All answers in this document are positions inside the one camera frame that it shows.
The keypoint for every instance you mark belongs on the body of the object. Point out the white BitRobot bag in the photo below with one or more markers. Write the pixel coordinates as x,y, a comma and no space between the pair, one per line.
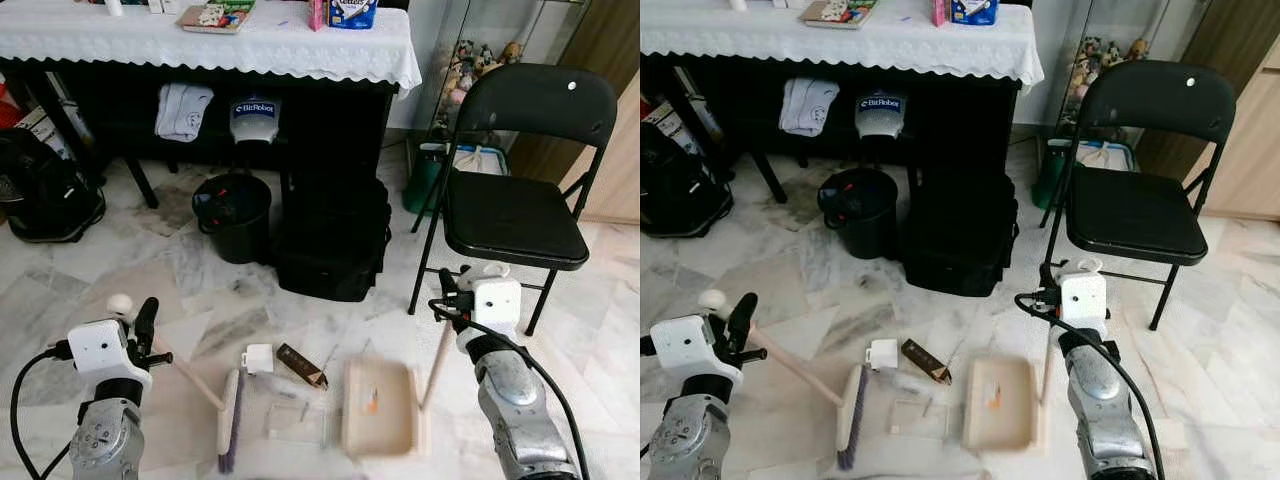
254,122
880,116

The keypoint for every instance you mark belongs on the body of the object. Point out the black fabric case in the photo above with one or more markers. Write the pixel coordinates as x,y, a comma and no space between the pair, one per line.
958,240
332,245

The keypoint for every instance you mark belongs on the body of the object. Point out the brown wooden cabinet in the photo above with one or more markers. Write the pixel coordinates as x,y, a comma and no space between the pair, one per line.
1245,130
600,130

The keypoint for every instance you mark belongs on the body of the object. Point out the plush toy pile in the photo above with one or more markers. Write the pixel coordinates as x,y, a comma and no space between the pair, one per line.
470,75
1095,70

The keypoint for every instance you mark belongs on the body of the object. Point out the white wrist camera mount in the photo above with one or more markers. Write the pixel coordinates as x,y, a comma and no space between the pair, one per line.
685,345
1084,298
98,345
497,302

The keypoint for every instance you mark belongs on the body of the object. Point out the clear plastic wrapper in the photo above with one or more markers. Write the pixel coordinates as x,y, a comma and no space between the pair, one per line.
295,420
918,417

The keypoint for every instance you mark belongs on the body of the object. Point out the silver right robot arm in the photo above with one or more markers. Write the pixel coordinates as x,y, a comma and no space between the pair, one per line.
1105,410
520,410

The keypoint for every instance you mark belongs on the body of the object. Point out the black plastic bucket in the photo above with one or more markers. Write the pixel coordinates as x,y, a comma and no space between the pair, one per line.
233,220
860,215

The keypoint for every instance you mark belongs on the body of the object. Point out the cream hand brush purple bristles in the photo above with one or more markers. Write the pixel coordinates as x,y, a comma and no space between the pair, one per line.
853,420
229,420

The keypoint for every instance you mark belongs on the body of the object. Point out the green bottle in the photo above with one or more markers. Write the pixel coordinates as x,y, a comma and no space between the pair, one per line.
1050,175
422,180

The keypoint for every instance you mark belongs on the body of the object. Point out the black folding chair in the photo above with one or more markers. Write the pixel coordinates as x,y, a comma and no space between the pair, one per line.
1135,210
515,215

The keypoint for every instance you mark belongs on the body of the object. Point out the black backpack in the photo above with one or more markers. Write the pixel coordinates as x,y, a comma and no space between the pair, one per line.
45,195
680,190

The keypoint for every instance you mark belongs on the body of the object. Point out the white printed carton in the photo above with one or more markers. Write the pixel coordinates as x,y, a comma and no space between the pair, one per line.
40,132
668,125

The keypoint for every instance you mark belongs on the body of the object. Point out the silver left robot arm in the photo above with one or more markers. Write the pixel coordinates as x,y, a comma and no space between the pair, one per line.
690,440
103,440

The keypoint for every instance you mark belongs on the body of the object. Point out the white lace tablecloth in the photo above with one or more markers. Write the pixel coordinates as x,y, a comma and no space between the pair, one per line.
260,45
900,42

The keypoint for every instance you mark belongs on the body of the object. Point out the blue rimmed tub white cloth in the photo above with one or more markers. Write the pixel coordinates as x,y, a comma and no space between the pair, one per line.
1108,156
482,160

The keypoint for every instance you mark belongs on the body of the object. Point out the brown wrapper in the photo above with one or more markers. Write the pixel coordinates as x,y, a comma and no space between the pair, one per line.
927,362
302,366

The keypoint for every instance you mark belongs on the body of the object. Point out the white hanging towel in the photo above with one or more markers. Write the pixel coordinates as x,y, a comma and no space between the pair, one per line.
808,106
183,112

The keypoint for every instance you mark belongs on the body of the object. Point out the blue snack packet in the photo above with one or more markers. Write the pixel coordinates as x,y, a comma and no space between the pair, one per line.
352,12
974,10

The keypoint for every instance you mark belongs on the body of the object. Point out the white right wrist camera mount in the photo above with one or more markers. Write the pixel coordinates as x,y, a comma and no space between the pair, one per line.
1084,298
497,302

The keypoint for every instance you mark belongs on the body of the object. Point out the small white box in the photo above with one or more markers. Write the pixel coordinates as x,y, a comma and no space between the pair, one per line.
883,354
258,359

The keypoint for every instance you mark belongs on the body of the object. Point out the colourful book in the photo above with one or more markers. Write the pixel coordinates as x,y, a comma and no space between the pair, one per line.
840,12
215,15

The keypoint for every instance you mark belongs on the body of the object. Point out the black table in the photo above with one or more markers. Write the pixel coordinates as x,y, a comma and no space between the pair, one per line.
330,120
950,115

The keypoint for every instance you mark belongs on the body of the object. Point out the pink box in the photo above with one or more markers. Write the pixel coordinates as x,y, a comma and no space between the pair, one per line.
316,14
940,12

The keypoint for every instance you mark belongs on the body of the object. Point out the cream plastic dustpan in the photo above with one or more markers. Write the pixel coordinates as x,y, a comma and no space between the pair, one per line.
1000,405
378,410

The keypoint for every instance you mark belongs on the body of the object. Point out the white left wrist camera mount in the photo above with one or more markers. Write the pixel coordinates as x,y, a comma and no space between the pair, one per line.
98,345
685,345

